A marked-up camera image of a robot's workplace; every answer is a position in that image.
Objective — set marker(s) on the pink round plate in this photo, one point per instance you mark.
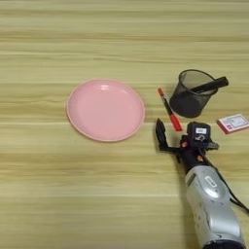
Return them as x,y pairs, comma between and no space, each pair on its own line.
105,110

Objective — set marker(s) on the red and white card box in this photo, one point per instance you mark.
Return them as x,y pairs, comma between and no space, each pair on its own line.
234,123

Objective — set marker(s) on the red marker pen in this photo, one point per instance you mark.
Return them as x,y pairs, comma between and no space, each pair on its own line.
170,112

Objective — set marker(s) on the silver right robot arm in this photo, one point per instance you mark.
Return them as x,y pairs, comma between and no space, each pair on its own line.
210,201

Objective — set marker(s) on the black marker pen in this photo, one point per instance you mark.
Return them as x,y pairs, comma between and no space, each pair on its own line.
212,84

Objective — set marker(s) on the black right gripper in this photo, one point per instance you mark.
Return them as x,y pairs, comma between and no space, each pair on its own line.
191,156

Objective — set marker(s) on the black mesh pen cup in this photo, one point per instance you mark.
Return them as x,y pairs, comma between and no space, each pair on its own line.
186,103

